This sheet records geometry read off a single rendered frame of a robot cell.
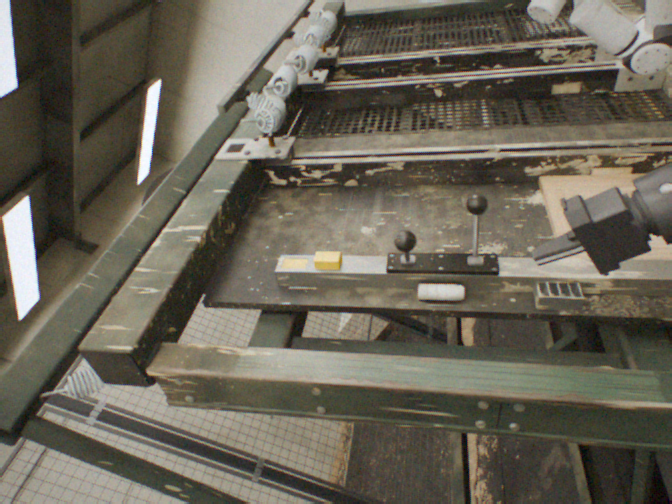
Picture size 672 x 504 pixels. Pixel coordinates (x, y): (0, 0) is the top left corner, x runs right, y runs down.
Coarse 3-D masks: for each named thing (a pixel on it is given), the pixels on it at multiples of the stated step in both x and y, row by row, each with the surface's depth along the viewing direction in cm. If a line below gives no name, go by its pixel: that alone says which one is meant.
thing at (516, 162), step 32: (256, 96) 110; (288, 160) 116; (320, 160) 115; (352, 160) 113; (384, 160) 111; (416, 160) 110; (448, 160) 108; (480, 160) 107; (512, 160) 105; (544, 160) 104; (576, 160) 103; (608, 160) 102; (640, 160) 101
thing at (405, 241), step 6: (396, 234) 76; (402, 234) 75; (408, 234) 75; (396, 240) 75; (402, 240) 75; (408, 240) 74; (414, 240) 75; (396, 246) 76; (402, 246) 75; (408, 246) 75; (414, 246) 75; (408, 252) 80; (402, 258) 85; (408, 258) 83; (414, 258) 85; (408, 264) 85
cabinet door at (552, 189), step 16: (560, 176) 105; (576, 176) 105; (592, 176) 104; (608, 176) 103; (624, 176) 102; (544, 192) 102; (560, 192) 101; (576, 192) 101; (592, 192) 100; (624, 192) 98; (560, 208) 97; (560, 224) 93; (656, 240) 86; (576, 256) 85; (640, 256) 83; (656, 256) 83
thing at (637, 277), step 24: (312, 264) 90; (360, 264) 88; (384, 264) 87; (504, 264) 83; (528, 264) 82; (552, 264) 82; (576, 264) 81; (624, 264) 79; (648, 264) 79; (408, 288) 87; (480, 288) 84; (504, 288) 83; (528, 288) 82; (600, 288) 79; (624, 288) 78; (648, 288) 78
